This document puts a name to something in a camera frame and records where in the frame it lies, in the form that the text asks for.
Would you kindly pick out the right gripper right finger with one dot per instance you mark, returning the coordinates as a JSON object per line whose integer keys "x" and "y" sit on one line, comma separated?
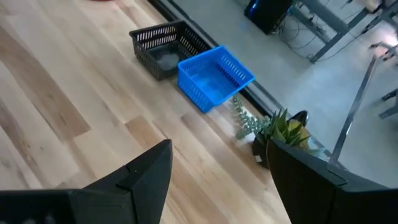
{"x": 311, "y": 193}

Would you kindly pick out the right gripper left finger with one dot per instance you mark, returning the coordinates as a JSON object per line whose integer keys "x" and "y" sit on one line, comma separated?
{"x": 140, "y": 186}

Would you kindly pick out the potted green succulent plant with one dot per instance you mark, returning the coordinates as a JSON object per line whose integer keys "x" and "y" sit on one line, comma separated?
{"x": 283, "y": 130}

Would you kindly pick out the grey metal bar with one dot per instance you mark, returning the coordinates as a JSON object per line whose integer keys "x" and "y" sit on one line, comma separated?
{"x": 351, "y": 115}

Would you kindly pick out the blue plastic basket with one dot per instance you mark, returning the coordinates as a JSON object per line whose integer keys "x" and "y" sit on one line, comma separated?
{"x": 199, "y": 93}

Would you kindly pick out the black plastic basket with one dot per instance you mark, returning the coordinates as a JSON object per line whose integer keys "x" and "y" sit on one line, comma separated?
{"x": 149, "y": 62}

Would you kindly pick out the black computer tower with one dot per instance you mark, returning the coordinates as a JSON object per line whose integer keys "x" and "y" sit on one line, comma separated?
{"x": 267, "y": 15}

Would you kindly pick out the grey table frame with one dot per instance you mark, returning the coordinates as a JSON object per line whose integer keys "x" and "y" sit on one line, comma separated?
{"x": 323, "y": 15}

